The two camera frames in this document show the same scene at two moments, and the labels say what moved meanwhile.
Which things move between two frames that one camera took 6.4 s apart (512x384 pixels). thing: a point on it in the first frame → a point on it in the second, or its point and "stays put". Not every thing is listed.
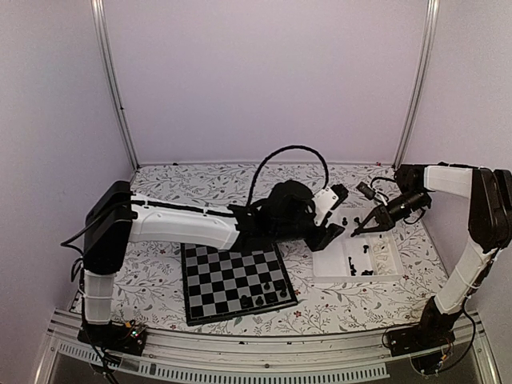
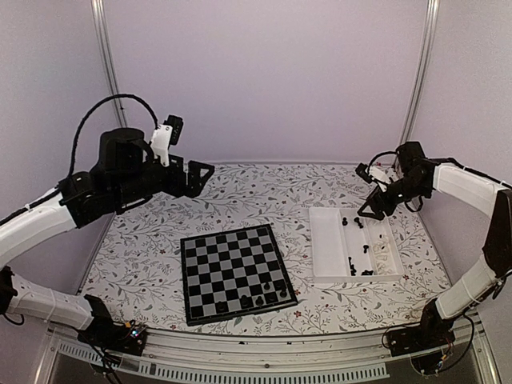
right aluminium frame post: [418, 92] stays put
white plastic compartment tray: [367, 258] stays put
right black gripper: [383, 218] → [378, 199]
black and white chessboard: [220, 284] stays put
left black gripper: [326, 238] → [194, 185]
